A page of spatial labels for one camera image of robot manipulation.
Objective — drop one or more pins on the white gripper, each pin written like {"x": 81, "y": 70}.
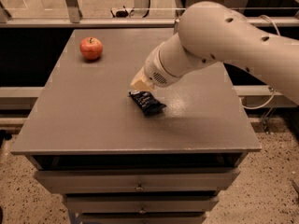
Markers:
{"x": 154, "y": 69}

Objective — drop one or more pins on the dark blue rxbar wrapper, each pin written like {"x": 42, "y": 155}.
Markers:
{"x": 148, "y": 104}

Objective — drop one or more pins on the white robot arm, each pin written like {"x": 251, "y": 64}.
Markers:
{"x": 208, "y": 33}

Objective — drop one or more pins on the red apple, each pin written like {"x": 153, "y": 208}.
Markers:
{"x": 91, "y": 48}

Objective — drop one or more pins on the black object behind glass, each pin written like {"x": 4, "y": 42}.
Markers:
{"x": 122, "y": 12}

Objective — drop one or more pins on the grey drawer cabinet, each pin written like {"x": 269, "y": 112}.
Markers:
{"x": 85, "y": 120}

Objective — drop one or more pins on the grey metal railing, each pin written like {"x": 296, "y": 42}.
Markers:
{"x": 158, "y": 13}

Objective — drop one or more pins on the top grey drawer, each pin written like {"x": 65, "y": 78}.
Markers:
{"x": 136, "y": 181}

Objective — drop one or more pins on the grey drawer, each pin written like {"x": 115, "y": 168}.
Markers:
{"x": 136, "y": 181}
{"x": 146, "y": 203}
{"x": 158, "y": 218}

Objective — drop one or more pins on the middle grey drawer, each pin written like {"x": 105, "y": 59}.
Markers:
{"x": 146, "y": 203}

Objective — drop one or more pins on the bottom grey drawer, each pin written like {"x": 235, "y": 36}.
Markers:
{"x": 158, "y": 218}

